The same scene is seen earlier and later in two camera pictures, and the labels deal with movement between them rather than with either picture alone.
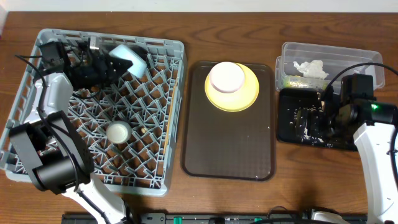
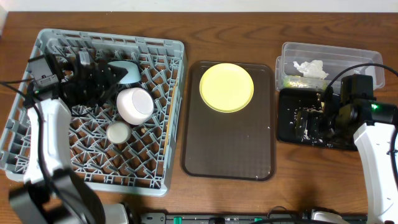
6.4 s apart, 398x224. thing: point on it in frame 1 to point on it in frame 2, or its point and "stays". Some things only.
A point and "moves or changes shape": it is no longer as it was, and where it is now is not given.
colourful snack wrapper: x=298 y=81 stays
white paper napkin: x=313 y=69 stays
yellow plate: x=239 y=101 moves or changes shape
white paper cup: x=119 y=132 stays
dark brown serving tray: x=222 y=145 stays
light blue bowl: x=139 y=66 to x=133 y=76
